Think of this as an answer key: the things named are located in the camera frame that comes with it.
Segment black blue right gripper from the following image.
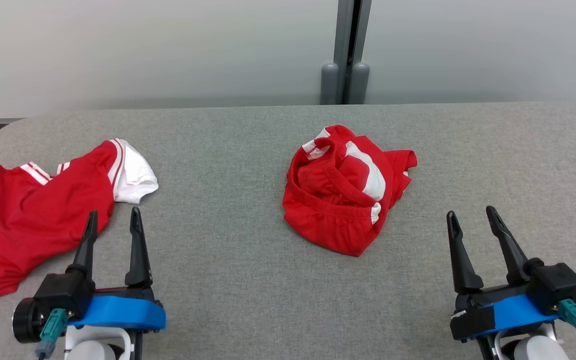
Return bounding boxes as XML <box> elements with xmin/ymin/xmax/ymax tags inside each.
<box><xmin>446</xmin><ymin>205</ymin><xmax>562</xmax><ymax>343</ymax></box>

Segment grey partition post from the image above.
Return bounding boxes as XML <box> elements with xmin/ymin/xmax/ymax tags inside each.
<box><xmin>319</xmin><ymin>0</ymin><xmax>373</xmax><ymax>106</ymax></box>

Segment red shorts white stripe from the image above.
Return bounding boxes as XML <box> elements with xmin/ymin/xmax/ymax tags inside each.
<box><xmin>282</xmin><ymin>124</ymin><xmax>418</xmax><ymax>258</ymax></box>

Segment left arm cable teal connector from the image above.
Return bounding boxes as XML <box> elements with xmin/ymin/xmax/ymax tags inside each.
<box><xmin>35</xmin><ymin>308</ymin><xmax>69</xmax><ymax>360</ymax></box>

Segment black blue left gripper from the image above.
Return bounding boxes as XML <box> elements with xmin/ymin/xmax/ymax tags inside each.
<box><xmin>12</xmin><ymin>206</ymin><xmax>167</xmax><ymax>344</ymax></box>

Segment red jersey white sleeves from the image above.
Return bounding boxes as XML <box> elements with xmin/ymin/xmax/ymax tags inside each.
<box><xmin>0</xmin><ymin>138</ymin><xmax>160</xmax><ymax>297</ymax></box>

